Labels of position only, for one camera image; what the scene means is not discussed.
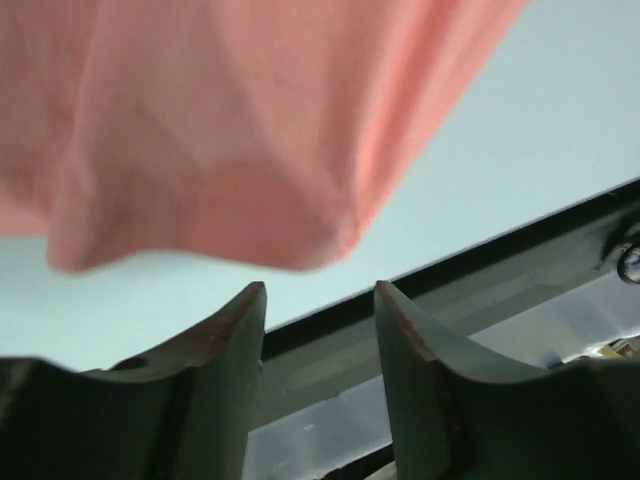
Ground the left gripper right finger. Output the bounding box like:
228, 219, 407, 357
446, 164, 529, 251
374, 282, 639, 479

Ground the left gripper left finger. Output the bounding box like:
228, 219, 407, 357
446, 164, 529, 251
1, 282, 266, 479

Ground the salmon pink t shirt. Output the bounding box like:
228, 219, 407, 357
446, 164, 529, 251
1, 1, 524, 272

